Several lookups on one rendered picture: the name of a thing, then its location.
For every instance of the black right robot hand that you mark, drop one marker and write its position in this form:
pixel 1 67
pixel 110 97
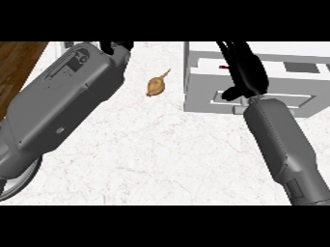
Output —
pixel 249 70

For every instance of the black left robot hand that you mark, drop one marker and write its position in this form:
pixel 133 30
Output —
pixel 120 44

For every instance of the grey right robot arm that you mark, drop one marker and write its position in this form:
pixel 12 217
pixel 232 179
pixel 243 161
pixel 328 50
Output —
pixel 282 141

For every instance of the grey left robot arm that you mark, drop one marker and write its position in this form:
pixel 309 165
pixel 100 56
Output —
pixel 54 106

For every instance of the white drawer front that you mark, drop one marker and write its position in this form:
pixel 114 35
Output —
pixel 206 87

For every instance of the white cabinet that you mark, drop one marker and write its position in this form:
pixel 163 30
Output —
pixel 297 49

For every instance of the brown onion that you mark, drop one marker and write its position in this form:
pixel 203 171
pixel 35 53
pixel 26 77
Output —
pixel 157 86

